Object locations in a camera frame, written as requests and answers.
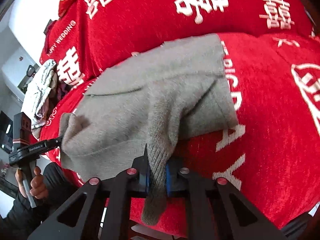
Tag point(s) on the person's left hand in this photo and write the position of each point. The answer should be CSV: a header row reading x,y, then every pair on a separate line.
x,y
37,183

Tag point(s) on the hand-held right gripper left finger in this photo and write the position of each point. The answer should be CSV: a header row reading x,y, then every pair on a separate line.
x,y
145,180

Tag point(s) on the grey knit sweater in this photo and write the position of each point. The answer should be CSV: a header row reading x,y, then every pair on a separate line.
x,y
150,100

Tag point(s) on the dark plaid cloth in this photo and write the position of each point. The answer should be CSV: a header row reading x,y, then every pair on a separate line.
x,y
60,91

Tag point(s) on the red printed sofa cover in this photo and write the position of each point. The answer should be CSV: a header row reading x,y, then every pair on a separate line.
x,y
250,80

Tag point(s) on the dark screen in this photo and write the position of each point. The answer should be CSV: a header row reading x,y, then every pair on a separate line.
x,y
5,130

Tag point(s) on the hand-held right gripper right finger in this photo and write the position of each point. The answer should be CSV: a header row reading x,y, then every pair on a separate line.
x,y
168,180

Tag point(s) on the white grey crumpled cloth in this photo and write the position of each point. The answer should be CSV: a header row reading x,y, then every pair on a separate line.
x,y
41,92

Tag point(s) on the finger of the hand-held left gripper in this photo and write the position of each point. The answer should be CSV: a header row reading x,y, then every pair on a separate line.
x,y
53,143

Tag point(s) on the person's left forearm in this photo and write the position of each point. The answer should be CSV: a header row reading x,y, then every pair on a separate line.
x,y
30,217

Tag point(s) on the small black device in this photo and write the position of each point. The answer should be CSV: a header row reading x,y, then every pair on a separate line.
x,y
30,71

